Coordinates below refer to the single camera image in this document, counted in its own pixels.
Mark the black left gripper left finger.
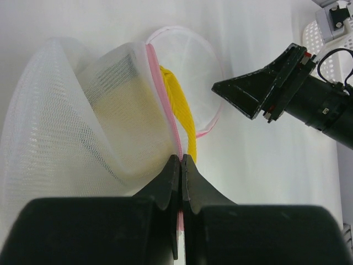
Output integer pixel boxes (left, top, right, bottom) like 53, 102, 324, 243
10, 155, 180, 264

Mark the yellow black bra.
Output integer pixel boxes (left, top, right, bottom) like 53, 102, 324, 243
159, 65, 197, 163

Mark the white plastic basket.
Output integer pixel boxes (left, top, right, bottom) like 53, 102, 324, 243
302, 19, 352, 83

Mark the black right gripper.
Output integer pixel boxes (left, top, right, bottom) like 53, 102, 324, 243
211, 43, 352, 149

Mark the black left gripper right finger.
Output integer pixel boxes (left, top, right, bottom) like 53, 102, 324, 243
180, 155, 347, 264

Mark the white mesh laundry bag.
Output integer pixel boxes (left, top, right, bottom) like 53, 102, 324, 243
1, 26, 223, 234

